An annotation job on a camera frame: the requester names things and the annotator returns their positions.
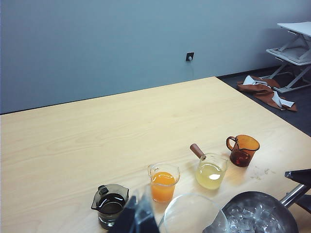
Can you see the white desk riser stand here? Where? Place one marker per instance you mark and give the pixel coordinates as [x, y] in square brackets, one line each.
[296, 28]
[291, 59]

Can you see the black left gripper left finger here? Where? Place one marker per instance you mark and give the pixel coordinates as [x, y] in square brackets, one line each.
[127, 221]

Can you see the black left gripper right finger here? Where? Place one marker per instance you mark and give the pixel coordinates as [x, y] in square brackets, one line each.
[147, 223]

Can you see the stainless steel ice scoop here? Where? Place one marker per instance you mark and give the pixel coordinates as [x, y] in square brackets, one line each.
[292, 195]

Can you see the amber glass cup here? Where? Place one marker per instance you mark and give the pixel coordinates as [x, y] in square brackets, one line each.
[243, 155]

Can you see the crumpled orange cloth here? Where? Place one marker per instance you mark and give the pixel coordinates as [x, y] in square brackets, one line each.
[262, 91]

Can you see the glass cup with orange juice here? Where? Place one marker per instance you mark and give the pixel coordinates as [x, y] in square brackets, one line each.
[162, 187]

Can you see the clear stemmed wine glass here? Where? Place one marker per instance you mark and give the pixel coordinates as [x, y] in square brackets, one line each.
[189, 213]

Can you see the smoked grey glass cup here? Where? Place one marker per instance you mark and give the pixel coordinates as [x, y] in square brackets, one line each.
[109, 204]

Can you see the clear ice cubes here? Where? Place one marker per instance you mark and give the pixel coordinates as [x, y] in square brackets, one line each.
[255, 216]

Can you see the dark wall socket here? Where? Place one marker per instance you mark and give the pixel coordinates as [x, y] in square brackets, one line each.
[190, 56]

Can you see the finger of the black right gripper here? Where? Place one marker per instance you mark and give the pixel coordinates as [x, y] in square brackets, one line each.
[301, 176]
[306, 202]

